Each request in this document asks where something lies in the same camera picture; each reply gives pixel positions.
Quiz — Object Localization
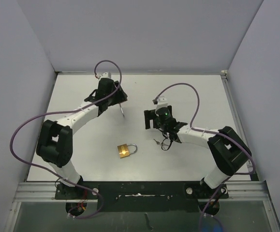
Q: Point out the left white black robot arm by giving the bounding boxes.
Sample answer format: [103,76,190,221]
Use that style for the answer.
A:
[36,72,128,199]

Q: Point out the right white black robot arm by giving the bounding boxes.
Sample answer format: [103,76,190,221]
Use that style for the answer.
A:
[144,106,251,198]

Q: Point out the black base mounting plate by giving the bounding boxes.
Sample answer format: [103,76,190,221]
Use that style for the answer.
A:
[55,181,229,214]

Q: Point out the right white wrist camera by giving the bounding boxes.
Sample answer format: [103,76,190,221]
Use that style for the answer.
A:
[153,96,168,110]

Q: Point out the aluminium frame rail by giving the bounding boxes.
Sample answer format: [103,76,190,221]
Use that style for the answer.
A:
[221,70,280,232]

